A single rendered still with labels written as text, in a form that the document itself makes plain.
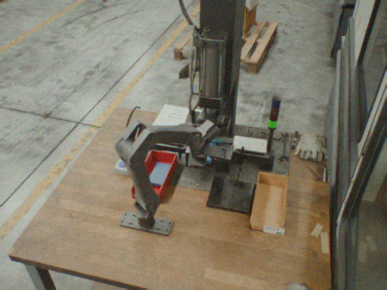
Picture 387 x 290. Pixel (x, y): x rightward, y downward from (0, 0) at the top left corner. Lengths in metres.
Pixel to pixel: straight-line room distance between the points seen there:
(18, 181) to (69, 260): 1.82
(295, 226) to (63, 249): 0.86
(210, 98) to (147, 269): 0.66
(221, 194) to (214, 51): 0.57
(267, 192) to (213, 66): 0.58
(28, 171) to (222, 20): 2.26
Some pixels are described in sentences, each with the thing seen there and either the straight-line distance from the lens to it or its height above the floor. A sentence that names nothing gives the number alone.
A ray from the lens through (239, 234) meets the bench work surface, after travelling 1.46.
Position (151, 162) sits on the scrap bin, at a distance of 1.72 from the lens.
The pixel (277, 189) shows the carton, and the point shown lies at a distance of 1.63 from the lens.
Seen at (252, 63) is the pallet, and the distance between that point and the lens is 4.30.
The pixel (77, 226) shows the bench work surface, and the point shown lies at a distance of 1.54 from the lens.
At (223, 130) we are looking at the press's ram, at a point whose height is 1.14.
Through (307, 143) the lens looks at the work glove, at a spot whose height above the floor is 0.92.
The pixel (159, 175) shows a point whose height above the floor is 0.91.
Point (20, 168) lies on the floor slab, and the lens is 3.32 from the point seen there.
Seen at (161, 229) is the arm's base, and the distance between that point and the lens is 1.46.
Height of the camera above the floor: 2.05
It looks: 39 degrees down
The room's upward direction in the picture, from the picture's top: straight up
